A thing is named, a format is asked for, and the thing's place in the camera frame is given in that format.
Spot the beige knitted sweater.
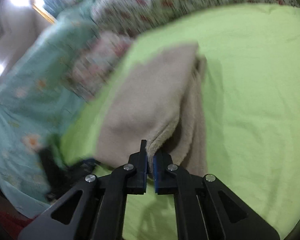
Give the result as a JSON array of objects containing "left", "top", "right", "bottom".
[{"left": 95, "top": 42, "right": 207, "bottom": 176}]

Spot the red sweater left forearm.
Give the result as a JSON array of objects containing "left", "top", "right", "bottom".
[{"left": 0, "top": 195, "right": 33, "bottom": 239}]

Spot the teal floral pillow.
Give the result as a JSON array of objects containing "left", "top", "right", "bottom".
[{"left": 0, "top": 6, "right": 97, "bottom": 218}]

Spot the pink floral ruffled cushion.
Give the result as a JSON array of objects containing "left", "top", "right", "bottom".
[{"left": 65, "top": 31, "right": 134, "bottom": 101}]

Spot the light green bed sheet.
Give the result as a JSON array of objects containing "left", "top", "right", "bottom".
[{"left": 61, "top": 3, "right": 300, "bottom": 239}]

